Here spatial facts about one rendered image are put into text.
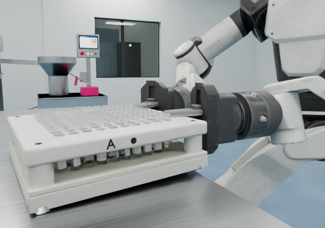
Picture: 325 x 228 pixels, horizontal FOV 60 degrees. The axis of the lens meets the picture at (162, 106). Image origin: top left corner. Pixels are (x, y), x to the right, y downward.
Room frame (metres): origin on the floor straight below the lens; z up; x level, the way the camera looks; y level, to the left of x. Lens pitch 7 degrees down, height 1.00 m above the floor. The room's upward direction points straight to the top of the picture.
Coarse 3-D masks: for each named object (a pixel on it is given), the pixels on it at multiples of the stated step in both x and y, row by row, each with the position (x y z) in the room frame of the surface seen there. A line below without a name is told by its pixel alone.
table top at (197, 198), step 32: (0, 128) 0.73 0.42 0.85; (0, 160) 0.46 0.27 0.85; (0, 192) 0.33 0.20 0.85; (128, 192) 0.33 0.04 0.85; (160, 192) 0.33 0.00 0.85; (192, 192) 0.33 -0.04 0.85; (224, 192) 0.33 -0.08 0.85; (0, 224) 0.26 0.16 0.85; (32, 224) 0.26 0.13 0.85; (64, 224) 0.26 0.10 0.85; (96, 224) 0.26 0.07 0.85; (128, 224) 0.26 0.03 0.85; (160, 224) 0.26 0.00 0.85; (192, 224) 0.26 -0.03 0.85; (224, 224) 0.26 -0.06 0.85; (256, 224) 0.26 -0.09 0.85
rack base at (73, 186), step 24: (24, 168) 0.35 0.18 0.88; (96, 168) 0.34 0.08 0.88; (120, 168) 0.34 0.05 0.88; (144, 168) 0.35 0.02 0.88; (168, 168) 0.37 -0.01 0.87; (192, 168) 0.39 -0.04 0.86; (24, 192) 0.31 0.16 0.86; (48, 192) 0.29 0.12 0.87; (72, 192) 0.30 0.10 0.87; (96, 192) 0.31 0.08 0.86
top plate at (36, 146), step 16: (16, 128) 0.38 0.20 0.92; (32, 128) 0.38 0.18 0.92; (128, 128) 0.36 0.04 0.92; (144, 128) 0.36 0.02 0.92; (160, 128) 0.36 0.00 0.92; (176, 128) 0.38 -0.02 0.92; (192, 128) 0.39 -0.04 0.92; (16, 144) 0.34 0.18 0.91; (32, 144) 0.29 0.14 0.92; (48, 144) 0.29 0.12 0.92; (64, 144) 0.30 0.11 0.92; (80, 144) 0.31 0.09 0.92; (96, 144) 0.32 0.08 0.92; (128, 144) 0.34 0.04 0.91; (144, 144) 0.35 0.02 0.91; (32, 160) 0.28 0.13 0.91; (48, 160) 0.29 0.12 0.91
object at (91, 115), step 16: (48, 112) 0.46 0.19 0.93; (64, 112) 0.45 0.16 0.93; (80, 112) 0.45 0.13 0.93; (96, 112) 0.46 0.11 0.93; (112, 112) 0.45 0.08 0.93; (128, 112) 0.44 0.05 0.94; (144, 112) 0.45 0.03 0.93; (64, 128) 0.36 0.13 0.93; (80, 128) 0.36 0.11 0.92; (96, 160) 0.37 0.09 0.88
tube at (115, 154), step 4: (108, 120) 0.38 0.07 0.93; (112, 120) 0.38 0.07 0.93; (116, 120) 0.37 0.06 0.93; (108, 124) 0.37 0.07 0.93; (112, 124) 0.37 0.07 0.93; (116, 124) 0.37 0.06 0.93; (112, 128) 0.37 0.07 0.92; (112, 152) 0.37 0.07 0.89; (116, 152) 0.37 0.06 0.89; (112, 156) 0.37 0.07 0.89; (116, 156) 0.37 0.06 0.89; (112, 160) 0.37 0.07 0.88; (116, 160) 0.37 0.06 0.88
